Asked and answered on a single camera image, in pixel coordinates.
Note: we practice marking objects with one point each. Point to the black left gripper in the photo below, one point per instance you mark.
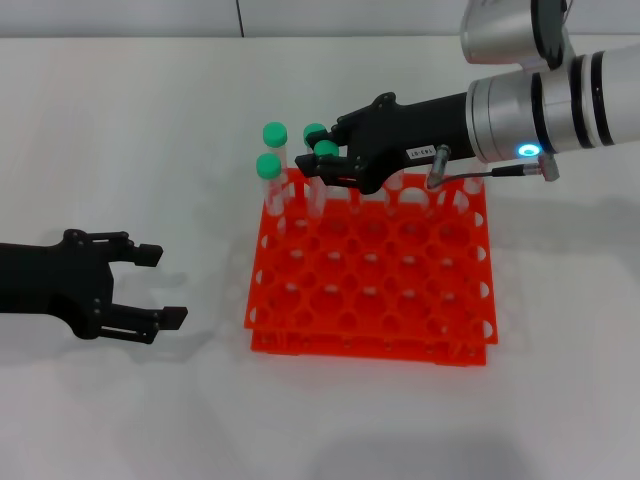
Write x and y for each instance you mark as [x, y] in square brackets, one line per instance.
[55, 280]

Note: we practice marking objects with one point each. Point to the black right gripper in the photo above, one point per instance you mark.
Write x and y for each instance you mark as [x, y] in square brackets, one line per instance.
[415, 130]

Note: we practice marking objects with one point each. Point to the orange plastic test tube rack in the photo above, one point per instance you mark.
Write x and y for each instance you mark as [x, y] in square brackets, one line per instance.
[370, 305]

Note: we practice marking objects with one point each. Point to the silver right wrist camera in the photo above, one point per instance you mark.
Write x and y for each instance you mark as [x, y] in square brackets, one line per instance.
[515, 30]

